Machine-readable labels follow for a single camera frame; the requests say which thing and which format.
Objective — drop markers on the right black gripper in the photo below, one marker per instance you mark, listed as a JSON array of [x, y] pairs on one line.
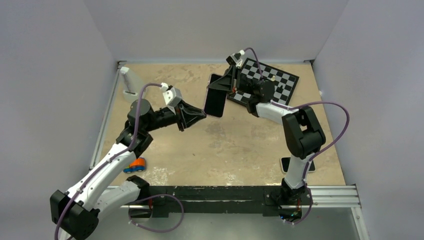
[[229, 81]]

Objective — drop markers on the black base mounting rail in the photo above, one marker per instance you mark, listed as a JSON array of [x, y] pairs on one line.
[[161, 201]]

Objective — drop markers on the aluminium frame rail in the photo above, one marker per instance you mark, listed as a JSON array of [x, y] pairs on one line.
[[335, 196]]

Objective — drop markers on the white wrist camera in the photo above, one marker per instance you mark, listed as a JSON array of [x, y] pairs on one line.
[[235, 59], [171, 95]]

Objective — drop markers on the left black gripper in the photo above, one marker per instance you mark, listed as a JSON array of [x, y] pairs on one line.
[[187, 114]]

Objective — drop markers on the colourful toy car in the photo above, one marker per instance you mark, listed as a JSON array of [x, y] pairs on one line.
[[138, 165]]

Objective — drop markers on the phone in white case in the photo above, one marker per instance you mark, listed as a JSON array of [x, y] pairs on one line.
[[287, 165]]

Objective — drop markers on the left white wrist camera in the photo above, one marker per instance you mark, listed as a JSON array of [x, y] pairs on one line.
[[171, 95]]

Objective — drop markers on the white dispenser stand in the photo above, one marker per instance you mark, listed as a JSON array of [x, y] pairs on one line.
[[132, 84]]

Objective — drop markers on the phone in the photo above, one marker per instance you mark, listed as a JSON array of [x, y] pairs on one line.
[[214, 103], [287, 165]]

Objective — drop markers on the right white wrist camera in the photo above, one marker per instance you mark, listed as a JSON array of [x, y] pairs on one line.
[[235, 59]]

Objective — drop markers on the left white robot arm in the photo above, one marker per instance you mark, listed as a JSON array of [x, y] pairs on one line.
[[78, 211]]

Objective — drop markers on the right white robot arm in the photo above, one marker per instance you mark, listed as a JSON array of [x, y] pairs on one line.
[[303, 133]]

